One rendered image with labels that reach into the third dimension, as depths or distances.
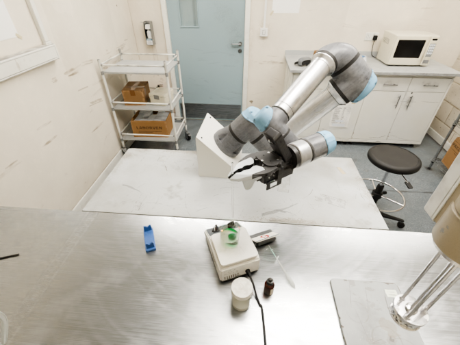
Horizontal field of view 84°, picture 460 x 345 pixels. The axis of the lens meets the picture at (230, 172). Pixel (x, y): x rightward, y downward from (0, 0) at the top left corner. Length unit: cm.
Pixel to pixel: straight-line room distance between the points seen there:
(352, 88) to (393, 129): 252
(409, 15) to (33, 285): 385
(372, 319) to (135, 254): 74
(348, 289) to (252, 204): 45
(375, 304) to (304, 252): 24
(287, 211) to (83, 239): 77
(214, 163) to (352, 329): 77
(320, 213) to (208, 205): 45
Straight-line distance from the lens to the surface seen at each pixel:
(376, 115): 340
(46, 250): 112
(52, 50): 235
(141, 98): 289
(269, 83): 358
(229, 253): 81
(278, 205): 108
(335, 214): 111
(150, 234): 99
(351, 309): 88
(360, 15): 361
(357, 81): 107
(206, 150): 113
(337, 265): 95
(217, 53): 350
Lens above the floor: 165
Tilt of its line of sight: 37 degrees down
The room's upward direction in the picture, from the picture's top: straight up
